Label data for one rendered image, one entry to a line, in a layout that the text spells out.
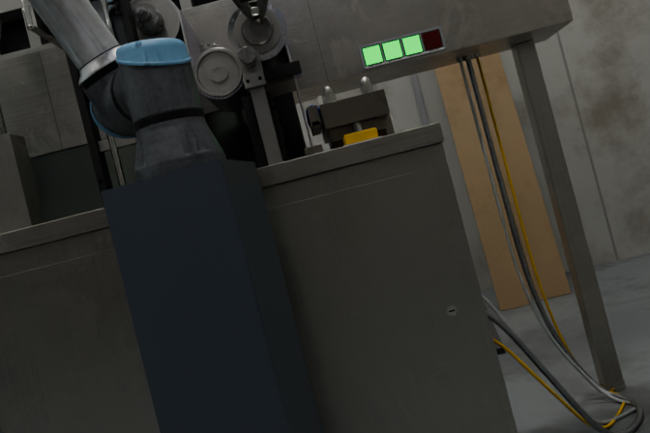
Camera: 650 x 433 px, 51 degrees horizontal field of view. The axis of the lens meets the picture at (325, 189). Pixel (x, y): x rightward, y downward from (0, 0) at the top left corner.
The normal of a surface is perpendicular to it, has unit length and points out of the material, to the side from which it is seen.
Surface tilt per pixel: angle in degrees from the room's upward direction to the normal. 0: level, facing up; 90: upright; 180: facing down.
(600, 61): 90
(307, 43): 90
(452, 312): 90
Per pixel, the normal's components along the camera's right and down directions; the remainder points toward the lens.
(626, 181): -0.15, 0.02
